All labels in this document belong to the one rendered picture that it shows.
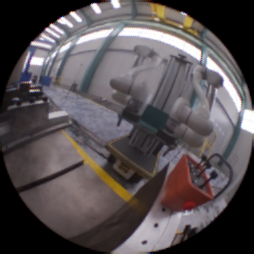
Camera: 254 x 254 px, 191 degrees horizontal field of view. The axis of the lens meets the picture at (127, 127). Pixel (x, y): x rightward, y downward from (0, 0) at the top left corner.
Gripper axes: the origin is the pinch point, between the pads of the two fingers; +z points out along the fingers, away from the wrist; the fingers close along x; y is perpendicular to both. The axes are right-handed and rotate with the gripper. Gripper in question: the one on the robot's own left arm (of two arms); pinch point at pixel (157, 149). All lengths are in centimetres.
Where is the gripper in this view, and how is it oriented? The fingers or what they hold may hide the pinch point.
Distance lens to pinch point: 55.0
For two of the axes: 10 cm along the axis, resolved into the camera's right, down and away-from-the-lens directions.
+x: 7.9, 5.1, -3.5
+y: -4.7, 1.3, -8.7
